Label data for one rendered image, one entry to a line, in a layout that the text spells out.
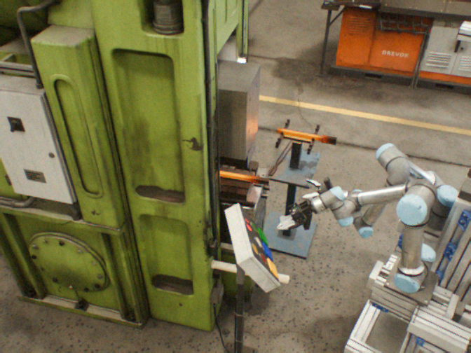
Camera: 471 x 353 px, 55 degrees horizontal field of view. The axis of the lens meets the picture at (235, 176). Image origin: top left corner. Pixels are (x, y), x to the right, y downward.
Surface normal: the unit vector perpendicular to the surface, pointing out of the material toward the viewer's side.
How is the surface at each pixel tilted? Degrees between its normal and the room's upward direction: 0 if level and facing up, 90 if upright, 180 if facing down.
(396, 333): 0
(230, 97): 90
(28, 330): 0
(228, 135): 90
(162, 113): 89
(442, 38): 90
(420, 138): 0
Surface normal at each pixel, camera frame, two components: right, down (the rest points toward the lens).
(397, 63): -0.31, 0.61
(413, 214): -0.63, 0.39
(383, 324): 0.00, -0.77
